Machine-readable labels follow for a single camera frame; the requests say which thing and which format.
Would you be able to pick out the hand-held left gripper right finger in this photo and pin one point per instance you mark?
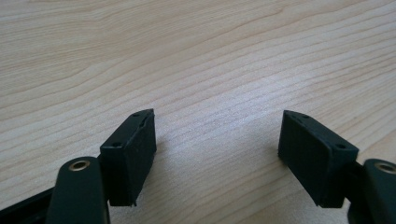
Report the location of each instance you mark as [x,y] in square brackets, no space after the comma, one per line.
[314,158]

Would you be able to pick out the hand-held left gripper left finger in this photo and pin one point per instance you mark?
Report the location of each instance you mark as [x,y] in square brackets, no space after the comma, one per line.
[130,161]

